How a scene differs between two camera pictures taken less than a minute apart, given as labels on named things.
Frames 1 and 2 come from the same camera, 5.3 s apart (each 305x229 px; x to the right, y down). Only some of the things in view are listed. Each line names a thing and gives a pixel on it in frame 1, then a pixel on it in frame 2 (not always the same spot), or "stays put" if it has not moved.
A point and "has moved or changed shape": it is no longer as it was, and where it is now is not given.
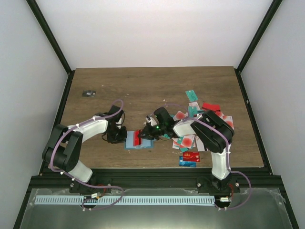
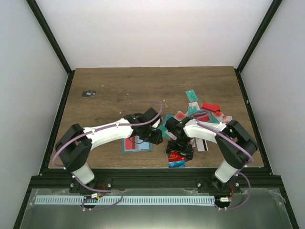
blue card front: x=187 y=163 to x=177 y=164
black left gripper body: x=116 y=136 to x=148 y=136
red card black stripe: x=137 y=140 has moved or changed shape
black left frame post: x=36 y=11 stays put
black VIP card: x=89 y=93 stays put
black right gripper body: x=155 y=133 to x=181 y=146
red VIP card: x=191 y=156 to x=174 y=156
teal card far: x=191 y=95 stays put
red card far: x=211 y=106 stays put
